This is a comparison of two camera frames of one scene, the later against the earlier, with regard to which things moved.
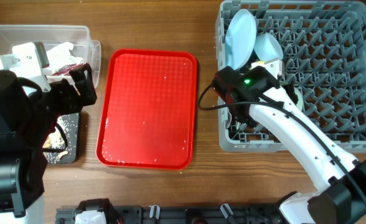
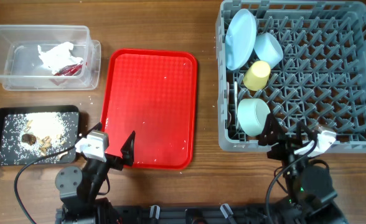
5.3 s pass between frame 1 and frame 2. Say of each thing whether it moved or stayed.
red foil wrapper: stayed
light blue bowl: stayed
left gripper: moved
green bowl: moved
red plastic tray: stayed
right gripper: moved
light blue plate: stayed
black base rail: stayed
